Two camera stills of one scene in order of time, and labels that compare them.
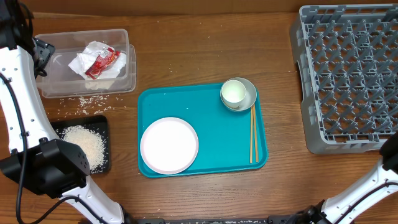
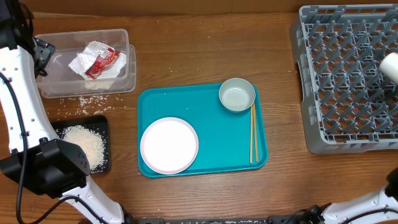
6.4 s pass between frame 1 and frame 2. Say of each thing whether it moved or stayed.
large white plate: stayed
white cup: moved
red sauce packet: stayed
